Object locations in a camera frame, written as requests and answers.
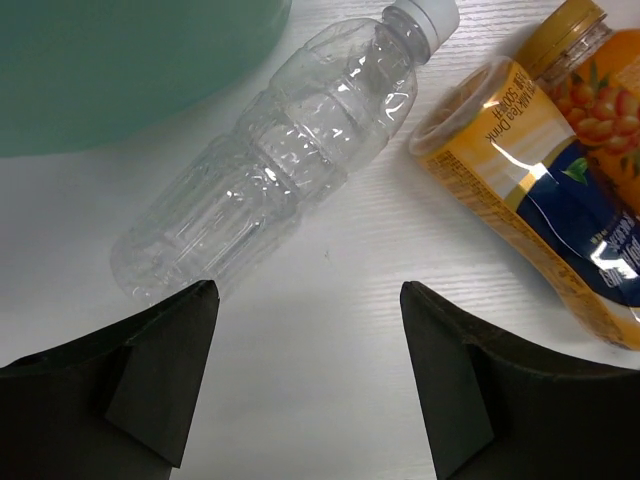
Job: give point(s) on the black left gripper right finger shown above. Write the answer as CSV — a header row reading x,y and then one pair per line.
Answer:
x,y
497,406

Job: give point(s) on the clear plastic water bottle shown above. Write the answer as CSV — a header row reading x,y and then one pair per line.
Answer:
x,y
328,111

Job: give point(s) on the yellow blue milk tea bottle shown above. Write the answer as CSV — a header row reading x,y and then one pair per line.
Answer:
x,y
501,147

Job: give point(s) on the green plastic bin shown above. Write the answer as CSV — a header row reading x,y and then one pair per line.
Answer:
x,y
78,74

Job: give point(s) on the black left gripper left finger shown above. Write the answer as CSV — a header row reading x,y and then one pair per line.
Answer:
x,y
117,403

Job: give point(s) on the orange juice bottle gold cap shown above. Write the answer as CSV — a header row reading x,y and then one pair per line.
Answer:
x,y
591,72

